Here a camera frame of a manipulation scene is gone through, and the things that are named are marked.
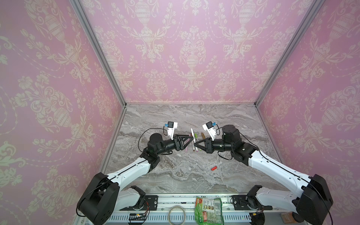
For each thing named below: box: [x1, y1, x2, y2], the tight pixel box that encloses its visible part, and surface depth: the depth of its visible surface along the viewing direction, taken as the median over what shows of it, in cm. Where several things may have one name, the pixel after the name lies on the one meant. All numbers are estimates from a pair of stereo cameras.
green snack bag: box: [195, 196, 225, 225], surface depth 72 cm
